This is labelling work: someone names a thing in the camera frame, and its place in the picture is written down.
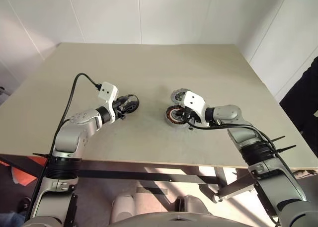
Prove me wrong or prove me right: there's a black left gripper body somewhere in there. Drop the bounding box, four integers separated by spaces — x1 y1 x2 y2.
113 95 128 121

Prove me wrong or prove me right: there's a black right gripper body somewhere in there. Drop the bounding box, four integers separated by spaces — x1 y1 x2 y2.
182 107 203 130

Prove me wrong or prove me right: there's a grey round motor housing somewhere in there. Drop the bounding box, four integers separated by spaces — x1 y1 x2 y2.
164 105 191 129

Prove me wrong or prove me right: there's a grey hinged motor lid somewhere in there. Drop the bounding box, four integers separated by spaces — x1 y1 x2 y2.
170 88 189 105

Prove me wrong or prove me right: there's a black metal table crossbar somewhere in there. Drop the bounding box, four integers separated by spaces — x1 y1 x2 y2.
0 153 221 186

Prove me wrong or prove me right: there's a white rounded robot leg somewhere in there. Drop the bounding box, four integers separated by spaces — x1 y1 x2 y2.
175 194 212 216
110 194 138 223

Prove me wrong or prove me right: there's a black zip tie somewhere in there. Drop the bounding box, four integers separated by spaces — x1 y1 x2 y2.
32 151 53 159
274 144 297 153
269 135 286 144

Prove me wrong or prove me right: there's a grey robot torso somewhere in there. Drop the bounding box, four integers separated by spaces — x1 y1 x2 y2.
106 210 284 227

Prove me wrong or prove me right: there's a person in dark clothing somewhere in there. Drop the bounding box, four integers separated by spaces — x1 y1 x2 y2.
279 60 318 138

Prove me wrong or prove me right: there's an orange fabric object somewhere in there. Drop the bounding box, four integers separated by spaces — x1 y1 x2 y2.
11 156 50 187

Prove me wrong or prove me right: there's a dark sneaker shoe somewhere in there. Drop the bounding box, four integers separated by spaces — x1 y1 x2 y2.
16 196 32 214

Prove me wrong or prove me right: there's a blue jeans leg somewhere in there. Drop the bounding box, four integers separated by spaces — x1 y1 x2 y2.
0 211 28 227

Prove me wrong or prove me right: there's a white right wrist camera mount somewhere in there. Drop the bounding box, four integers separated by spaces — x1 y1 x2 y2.
182 90 210 126

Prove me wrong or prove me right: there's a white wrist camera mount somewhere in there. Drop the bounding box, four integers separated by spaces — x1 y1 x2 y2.
97 81 120 121
182 90 210 126

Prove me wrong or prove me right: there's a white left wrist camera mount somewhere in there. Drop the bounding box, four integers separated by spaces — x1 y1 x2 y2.
97 81 120 121

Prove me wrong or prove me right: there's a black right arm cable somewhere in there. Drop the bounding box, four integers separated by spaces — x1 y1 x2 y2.
186 117 279 156

